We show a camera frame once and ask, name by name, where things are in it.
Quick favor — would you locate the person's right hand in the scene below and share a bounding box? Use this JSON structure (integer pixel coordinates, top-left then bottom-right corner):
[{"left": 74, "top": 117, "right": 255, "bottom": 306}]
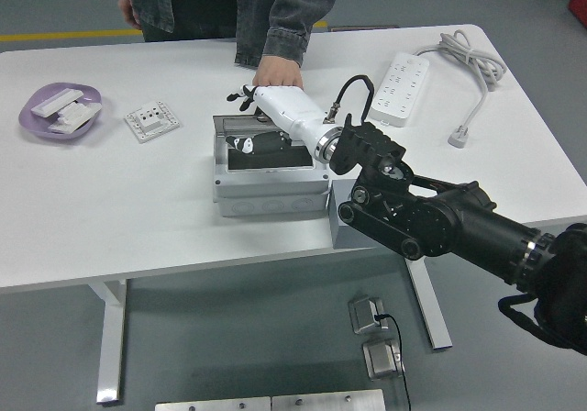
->
[{"left": 117, "top": 0, "right": 143, "bottom": 30}]

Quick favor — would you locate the person's left hand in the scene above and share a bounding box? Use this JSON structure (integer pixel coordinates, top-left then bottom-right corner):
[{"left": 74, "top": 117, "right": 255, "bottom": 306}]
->
[{"left": 251, "top": 55, "right": 305, "bottom": 90}]

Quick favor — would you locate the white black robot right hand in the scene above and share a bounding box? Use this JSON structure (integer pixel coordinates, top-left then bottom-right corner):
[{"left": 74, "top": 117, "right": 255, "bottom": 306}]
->
[{"left": 225, "top": 83, "right": 344, "bottom": 156}]

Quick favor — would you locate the transparent hinged box lid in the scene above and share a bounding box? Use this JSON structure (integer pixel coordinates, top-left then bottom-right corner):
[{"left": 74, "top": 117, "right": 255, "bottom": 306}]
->
[{"left": 212, "top": 114, "right": 294, "bottom": 142}]

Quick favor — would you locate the grey cube with round hole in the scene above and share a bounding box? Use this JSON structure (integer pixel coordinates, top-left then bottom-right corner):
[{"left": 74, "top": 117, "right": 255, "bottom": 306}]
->
[{"left": 327, "top": 178, "right": 382, "bottom": 250}]

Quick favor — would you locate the person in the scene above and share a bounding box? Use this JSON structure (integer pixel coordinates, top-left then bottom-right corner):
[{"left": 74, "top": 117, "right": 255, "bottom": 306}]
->
[{"left": 108, "top": 0, "right": 345, "bottom": 69}]

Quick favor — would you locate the dark floor strip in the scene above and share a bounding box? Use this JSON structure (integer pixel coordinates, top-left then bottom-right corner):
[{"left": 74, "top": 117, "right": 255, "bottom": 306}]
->
[{"left": 329, "top": 25, "right": 399, "bottom": 33}]

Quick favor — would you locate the white power strip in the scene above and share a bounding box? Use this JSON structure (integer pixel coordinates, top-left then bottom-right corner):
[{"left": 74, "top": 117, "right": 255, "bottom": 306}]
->
[{"left": 366, "top": 51, "right": 431, "bottom": 128}]

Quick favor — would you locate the long white plastic part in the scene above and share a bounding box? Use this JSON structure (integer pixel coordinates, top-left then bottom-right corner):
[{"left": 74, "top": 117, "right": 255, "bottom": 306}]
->
[{"left": 29, "top": 88, "right": 84, "bottom": 118}]

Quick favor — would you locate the purple plate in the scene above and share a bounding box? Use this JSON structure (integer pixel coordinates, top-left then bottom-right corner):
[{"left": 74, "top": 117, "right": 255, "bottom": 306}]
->
[{"left": 17, "top": 82, "right": 103, "bottom": 144}]

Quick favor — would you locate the metal foot pedal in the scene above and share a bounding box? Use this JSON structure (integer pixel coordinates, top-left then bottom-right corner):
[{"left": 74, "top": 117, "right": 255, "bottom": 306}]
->
[
  {"left": 361, "top": 339, "right": 407, "bottom": 381},
  {"left": 347, "top": 295, "right": 389, "bottom": 336}
]

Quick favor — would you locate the white table leg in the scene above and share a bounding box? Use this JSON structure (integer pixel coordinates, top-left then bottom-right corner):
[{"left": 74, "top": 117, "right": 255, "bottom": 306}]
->
[
  {"left": 405, "top": 259, "right": 454, "bottom": 351},
  {"left": 86, "top": 278, "right": 127, "bottom": 405}
]

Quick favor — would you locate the silver metal plate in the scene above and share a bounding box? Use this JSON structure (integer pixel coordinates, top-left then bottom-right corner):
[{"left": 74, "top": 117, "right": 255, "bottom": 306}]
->
[{"left": 154, "top": 396, "right": 271, "bottom": 411}]

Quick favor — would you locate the grey electrical enclosure box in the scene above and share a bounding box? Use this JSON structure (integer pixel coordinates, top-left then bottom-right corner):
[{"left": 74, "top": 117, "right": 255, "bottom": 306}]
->
[{"left": 212, "top": 126, "right": 332, "bottom": 219}]

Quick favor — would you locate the white wall socket panel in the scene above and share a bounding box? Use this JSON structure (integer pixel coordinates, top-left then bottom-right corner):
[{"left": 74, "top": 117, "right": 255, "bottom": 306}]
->
[{"left": 123, "top": 100, "right": 181, "bottom": 144}]

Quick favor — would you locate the pale grey cord with plug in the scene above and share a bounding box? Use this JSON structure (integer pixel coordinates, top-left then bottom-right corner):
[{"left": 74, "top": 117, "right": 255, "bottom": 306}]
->
[{"left": 415, "top": 28, "right": 508, "bottom": 150}]

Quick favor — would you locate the thin black pedal cable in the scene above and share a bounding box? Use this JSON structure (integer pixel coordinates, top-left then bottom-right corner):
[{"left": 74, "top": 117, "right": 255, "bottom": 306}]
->
[{"left": 373, "top": 312, "right": 413, "bottom": 411}]

